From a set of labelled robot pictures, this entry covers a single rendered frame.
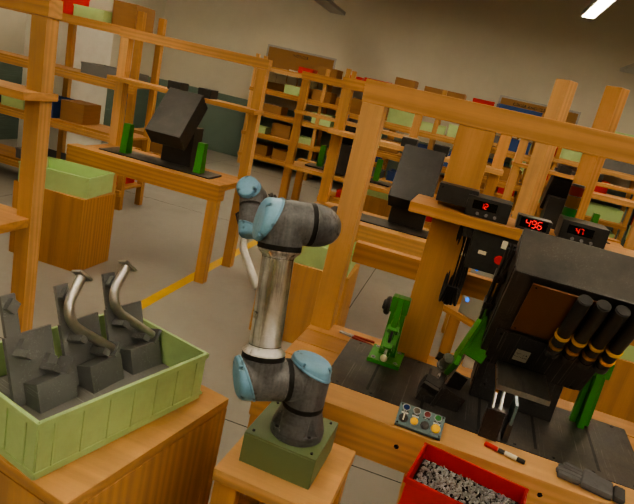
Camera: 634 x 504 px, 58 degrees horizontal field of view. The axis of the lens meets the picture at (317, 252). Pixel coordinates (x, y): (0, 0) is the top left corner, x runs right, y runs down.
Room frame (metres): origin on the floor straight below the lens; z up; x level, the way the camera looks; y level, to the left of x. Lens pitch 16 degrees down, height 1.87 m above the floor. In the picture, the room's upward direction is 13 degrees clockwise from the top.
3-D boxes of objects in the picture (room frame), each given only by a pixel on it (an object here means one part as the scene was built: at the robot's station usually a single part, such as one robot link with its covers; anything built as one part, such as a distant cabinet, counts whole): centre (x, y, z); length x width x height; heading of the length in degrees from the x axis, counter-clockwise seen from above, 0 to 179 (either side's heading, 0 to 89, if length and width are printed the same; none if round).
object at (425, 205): (2.16, -0.77, 1.52); 0.90 x 0.25 x 0.04; 76
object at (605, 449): (1.91, -0.70, 0.89); 1.10 x 0.42 x 0.02; 76
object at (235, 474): (1.42, -0.06, 0.83); 0.32 x 0.32 x 0.04; 74
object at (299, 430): (1.42, -0.06, 0.99); 0.15 x 0.15 x 0.10
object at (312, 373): (1.42, -0.05, 1.11); 0.13 x 0.12 x 0.14; 111
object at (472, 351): (1.87, -0.62, 1.17); 0.13 x 0.12 x 0.20; 76
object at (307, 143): (11.78, 0.53, 1.11); 3.01 x 0.54 x 2.23; 78
